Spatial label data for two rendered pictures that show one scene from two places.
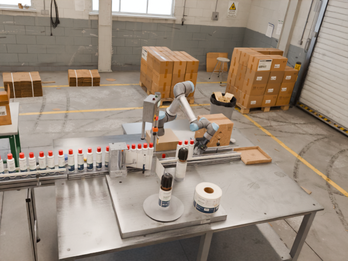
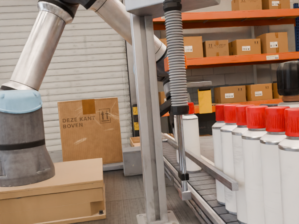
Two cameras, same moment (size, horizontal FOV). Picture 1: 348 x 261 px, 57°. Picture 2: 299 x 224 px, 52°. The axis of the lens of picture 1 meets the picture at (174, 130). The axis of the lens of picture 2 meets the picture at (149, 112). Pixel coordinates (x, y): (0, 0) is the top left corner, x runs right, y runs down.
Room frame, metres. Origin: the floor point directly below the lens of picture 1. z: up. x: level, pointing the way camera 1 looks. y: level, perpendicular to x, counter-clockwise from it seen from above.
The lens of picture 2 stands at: (2.41, 0.83, 1.11)
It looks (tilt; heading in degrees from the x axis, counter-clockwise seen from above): 3 degrees down; 286
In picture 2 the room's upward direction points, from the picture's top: 5 degrees counter-clockwise
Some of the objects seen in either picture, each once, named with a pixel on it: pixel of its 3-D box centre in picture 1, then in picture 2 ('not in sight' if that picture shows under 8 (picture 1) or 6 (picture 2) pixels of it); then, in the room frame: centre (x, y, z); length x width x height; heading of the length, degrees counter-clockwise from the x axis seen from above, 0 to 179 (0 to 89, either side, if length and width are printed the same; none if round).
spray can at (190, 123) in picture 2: (179, 150); (190, 137); (2.55, -0.07, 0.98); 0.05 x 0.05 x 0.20
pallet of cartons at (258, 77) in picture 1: (260, 80); not in sight; (6.57, -1.68, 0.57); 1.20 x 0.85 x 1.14; 117
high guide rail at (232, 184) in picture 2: (189, 149); (171, 141); (2.63, -0.17, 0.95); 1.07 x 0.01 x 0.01; 113
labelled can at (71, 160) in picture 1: (71, 160); not in sight; (2.18, 0.81, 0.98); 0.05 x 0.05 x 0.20
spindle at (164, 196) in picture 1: (165, 190); not in sight; (1.86, 0.01, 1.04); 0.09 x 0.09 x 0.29
